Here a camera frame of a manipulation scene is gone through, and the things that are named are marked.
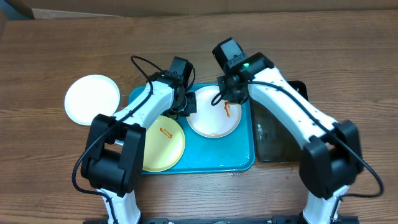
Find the black water basin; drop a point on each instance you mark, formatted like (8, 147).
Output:
(273, 142)

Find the yellow-green plate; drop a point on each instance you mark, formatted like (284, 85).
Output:
(164, 146)

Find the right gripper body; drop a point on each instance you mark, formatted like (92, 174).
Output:
(233, 97)

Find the white plate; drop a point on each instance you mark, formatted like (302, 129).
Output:
(89, 96)
(214, 121)

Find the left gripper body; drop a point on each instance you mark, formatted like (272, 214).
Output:
(186, 108)

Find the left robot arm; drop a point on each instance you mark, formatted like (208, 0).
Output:
(112, 162)

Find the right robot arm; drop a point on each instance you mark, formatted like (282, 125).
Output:
(331, 151)

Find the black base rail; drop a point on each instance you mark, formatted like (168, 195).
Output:
(273, 220)

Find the teal plastic tray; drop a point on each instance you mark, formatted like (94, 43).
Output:
(233, 152)

